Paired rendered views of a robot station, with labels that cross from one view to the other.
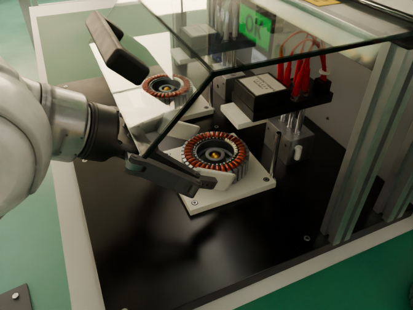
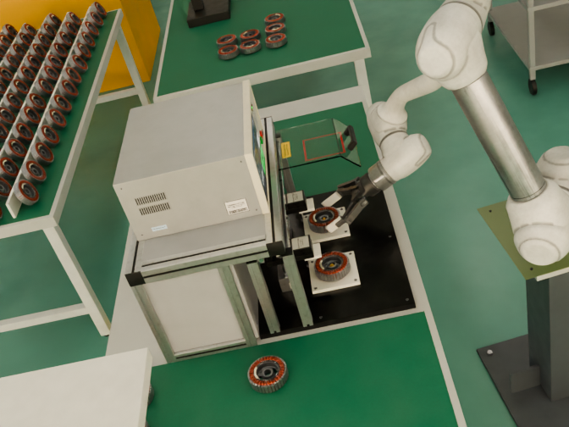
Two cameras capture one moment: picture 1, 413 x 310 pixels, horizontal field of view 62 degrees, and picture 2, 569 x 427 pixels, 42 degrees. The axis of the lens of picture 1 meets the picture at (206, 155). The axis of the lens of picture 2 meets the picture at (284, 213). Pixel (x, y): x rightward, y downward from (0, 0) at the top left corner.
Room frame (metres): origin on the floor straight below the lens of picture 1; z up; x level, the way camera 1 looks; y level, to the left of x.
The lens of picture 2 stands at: (2.22, 0.88, 2.33)
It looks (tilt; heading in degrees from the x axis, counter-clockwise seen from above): 36 degrees down; 210
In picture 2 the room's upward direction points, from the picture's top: 16 degrees counter-clockwise
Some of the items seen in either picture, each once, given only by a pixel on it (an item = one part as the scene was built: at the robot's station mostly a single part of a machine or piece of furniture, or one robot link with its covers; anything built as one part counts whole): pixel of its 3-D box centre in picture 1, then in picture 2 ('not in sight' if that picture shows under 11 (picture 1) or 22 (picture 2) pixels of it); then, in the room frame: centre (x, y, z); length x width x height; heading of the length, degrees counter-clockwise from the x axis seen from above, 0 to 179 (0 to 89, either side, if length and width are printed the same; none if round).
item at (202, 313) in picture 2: not in sight; (196, 313); (1.01, -0.20, 0.91); 0.28 x 0.03 x 0.32; 114
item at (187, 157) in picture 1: (214, 157); (324, 219); (0.44, -0.01, 0.80); 0.11 x 0.11 x 0.04
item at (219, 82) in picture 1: (227, 80); (287, 276); (0.72, -0.05, 0.80); 0.08 x 0.05 x 0.06; 24
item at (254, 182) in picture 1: (214, 168); (325, 225); (0.44, -0.01, 0.78); 0.15 x 0.15 x 0.01; 24
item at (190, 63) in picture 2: not in sight; (270, 61); (-1.54, -1.11, 0.37); 1.85 x 1.10 x 0.75; 24
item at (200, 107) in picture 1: (168, 101); (334, 272); (0.66, 0.08, 0.78); 0.15 x 0.15 x 0.01; 24
